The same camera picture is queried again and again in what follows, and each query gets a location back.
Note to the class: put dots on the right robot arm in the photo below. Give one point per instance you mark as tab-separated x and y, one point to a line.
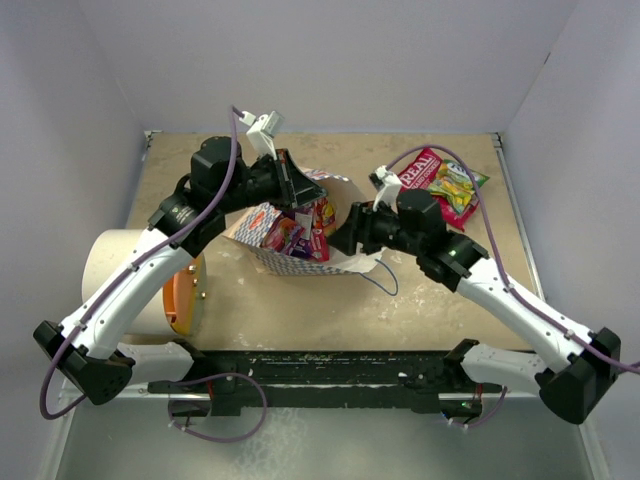
569	367

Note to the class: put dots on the purple white snack packet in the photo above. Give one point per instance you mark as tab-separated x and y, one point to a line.
292	234

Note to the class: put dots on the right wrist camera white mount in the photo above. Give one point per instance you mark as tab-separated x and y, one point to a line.
387	185

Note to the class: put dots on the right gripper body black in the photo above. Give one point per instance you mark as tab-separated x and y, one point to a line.
382	228

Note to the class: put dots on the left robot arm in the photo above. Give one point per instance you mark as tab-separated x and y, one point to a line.
87	345

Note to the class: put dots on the aluminium table frame rail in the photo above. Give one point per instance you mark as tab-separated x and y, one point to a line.
497	142

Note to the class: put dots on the white cylinder orange lid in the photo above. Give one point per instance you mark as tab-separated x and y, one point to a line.
172	288

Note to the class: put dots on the orange snack packet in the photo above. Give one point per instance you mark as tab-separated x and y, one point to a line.
324	216

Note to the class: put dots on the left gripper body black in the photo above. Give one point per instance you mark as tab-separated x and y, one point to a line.
259	184

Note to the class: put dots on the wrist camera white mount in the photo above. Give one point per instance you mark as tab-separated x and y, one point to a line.
387	185
262	130

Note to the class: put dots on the green yellow candy packet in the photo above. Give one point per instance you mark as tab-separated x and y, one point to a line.
454	185

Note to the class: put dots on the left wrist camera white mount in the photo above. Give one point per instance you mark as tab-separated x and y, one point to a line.
262	130

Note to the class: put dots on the blue checkered paper bag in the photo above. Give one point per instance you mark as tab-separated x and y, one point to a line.
249	230

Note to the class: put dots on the pink cookie snack packet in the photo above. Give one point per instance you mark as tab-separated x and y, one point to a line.
419	173

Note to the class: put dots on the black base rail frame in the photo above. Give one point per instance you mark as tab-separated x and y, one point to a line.
226	382

